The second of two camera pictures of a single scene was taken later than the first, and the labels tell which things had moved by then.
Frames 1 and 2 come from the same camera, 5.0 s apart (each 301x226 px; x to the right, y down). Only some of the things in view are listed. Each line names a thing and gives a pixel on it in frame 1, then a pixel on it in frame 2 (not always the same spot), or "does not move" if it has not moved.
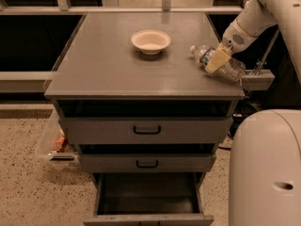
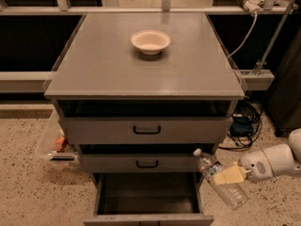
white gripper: [234, 38] to [254, 166]
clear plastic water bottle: [231, 71] to [228, 192]
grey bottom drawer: [148, 199] does not move
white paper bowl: [150, 41] does not move
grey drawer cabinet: [143, 114] does not move
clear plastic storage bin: [54, 143] does not move
